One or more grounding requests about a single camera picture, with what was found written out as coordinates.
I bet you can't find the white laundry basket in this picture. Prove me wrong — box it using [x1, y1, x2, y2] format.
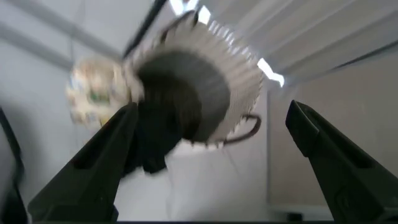
[123, 9, 266, 151]

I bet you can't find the white curtain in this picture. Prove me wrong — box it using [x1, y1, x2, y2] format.
[186, 0, 398, 86]

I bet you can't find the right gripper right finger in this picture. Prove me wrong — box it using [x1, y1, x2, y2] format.
[285, 99, 398, 224]

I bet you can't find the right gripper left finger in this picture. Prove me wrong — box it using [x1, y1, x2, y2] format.
[27, 102, 139, 223]

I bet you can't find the cream printed garment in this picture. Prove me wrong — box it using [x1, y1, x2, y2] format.
[65, 57, 133, 129]

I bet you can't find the black garment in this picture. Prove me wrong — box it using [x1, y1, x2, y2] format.
[123, 73, 205, 175]

